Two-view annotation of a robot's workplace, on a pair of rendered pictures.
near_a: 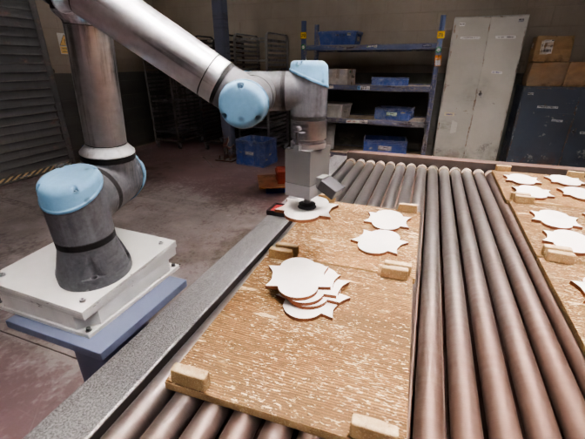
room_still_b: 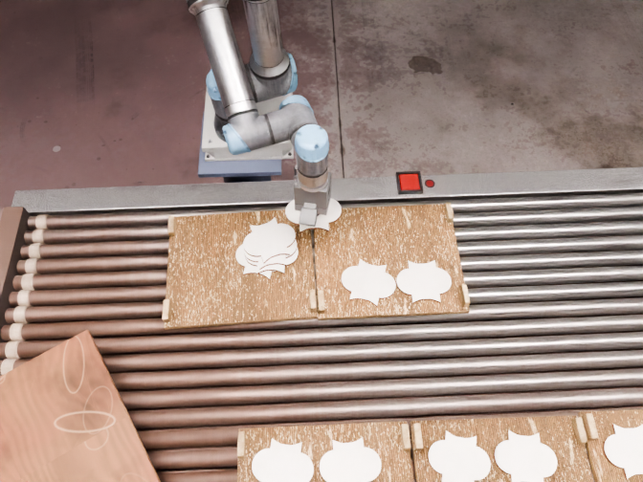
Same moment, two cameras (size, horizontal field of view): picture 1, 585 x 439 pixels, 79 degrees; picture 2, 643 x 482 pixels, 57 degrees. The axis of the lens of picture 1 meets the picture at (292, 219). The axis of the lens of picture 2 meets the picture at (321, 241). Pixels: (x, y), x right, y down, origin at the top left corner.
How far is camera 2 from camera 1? 1.39 m
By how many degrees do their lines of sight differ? 58
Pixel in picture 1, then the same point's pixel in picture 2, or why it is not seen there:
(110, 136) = (259, 60)
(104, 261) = not seen: hidden behind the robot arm
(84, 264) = (218, 124)
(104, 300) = (218, 149)
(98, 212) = not seen: hidden behind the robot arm
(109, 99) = (259, 42)
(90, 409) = (153, 198)
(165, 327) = (213, 192)
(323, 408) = (176, 289)
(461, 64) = not seen: outside the picture
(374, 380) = (202, 307)
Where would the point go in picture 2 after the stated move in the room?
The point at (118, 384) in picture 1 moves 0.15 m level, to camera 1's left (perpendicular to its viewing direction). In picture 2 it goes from (168, 199) to (156, 163)
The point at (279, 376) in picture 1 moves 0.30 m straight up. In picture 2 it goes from (189, 263) to (165, 204)
